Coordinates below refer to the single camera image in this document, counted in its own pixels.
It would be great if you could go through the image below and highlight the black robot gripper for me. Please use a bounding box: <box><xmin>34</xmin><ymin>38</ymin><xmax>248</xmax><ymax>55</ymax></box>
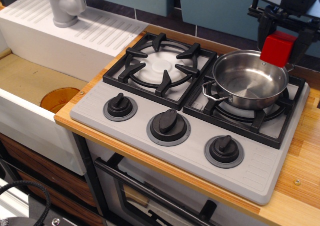
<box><xmin>248</xmin><ymin>0</ymin><xmax>320</xmax><ymax>63</ymax></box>

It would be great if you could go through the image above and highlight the red wooden cube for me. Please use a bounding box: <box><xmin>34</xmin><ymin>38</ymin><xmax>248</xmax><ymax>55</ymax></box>
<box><xmin>260</xmin><ymin>31</ymin><xmax>297</xmax><ymax>68</ymax></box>

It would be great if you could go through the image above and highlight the stainless steel pan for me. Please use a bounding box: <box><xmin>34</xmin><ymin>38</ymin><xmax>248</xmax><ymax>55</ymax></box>
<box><xmin>201</xmin><ymin>50</ymin><xmax>289</xmax><ymax>110</ymax></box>

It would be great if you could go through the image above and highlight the black right stove knob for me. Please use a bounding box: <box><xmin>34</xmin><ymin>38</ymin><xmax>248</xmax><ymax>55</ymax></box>
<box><xmin>204</xmin><ymin>135</ymin><xmax>245</xmax><ymax>169</ymax></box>

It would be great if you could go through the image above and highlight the black stove knob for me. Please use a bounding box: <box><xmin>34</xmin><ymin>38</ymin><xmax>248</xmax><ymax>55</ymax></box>
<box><xmin>204</xmin><ymin>135</ymin><xmax>245</xmax><ymax>169</ymax></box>
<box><xmin>146</xmin><ymin>109</ymin><xmax>191</xmax><ymax>147</ymax></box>
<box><xmin>102</xmin><ymin>93</ymin><xmax>138</xmax><ymax>122</ymax></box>

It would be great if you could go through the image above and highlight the grey toy stove top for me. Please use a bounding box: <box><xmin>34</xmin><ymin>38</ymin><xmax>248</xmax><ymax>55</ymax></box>
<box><xmin>70</xmin><ymin>78</ymin><xmax>294</xmax><ymax>204</ymax></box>

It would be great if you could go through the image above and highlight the black middle stove knob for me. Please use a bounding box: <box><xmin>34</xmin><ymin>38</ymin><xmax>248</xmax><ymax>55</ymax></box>
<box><xmin>146</xmin><ymin>109</ymin><xmax>191</xmax><ymax>147</ymax></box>

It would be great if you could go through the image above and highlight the black left stove knob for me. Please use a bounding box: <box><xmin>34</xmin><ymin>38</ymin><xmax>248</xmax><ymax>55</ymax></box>
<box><xmin>102</xmin><ymin>93</ymin><xmax>138</xmax><ymax>122</ymax></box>

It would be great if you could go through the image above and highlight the black right burner grate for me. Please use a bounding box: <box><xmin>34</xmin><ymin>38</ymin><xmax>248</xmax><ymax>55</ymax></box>
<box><xmin>183</xmin><ymin>72</ymin><xmax>309</xmax><ymax>149</ymax></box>

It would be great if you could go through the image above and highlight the black burner grate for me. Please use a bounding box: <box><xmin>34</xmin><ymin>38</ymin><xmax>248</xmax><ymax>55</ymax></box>
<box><xmin>183</xmin><ymin>72</ymin><xmax>309</xmax><ymax>149</ymax></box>
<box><xmin>103</xmin><ymin>33</ymin><xmax>217</xmax><ymax>110</ymax></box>

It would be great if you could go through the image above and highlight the black left burner grate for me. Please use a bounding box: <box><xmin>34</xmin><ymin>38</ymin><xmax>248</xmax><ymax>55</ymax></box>
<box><xmin>103</xmin><ymin>33</ymin><xmax>217</xmax><ymax>110</ymax></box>

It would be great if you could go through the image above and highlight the grey toy faucet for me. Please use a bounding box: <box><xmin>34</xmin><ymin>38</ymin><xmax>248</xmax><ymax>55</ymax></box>
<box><xmin>49</xmin><ymin>0</ymin><xmax>86</xmax><ymax>28</ymax></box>

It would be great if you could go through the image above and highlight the toy oven door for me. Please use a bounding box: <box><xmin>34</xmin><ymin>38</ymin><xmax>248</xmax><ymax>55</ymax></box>
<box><xmin>93</xmin><ymin>152</ymin><xmax>251</xmax><ymax>226</ymax></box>

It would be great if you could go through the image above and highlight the orange plastic plate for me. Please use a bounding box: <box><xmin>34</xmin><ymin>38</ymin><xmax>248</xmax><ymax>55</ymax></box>
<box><xmin>40</xmin><ymin>87</ymin><xmax>80</xmax><ymax>113</ymax></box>

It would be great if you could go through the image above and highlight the white toy sink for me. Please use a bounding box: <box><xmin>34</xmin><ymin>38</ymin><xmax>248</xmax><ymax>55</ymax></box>
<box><xmin>0</xmin><ymin>0</ymin><xmax>147</xmax><ymax>175</ymax></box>

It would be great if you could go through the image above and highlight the wooden drawer front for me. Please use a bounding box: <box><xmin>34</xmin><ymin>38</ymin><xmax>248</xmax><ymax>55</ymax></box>
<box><xmin>0</xmin><ymin>134</ymin><xmax>105</xmax><ymax>225</ymax></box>

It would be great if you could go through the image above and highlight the black oven door handle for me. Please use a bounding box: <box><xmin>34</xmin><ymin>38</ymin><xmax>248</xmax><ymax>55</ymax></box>
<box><xmin>94</xmin><ymin>156</ymin><xmax>216</xmax><ymax>225</ymax></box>

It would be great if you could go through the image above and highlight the black braided cable lower left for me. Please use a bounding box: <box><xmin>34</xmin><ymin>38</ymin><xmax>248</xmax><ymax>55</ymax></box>
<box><xmin>0</xmin><ymin>180</ymin><xmax>52</xmax><ymax>226</ymax></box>

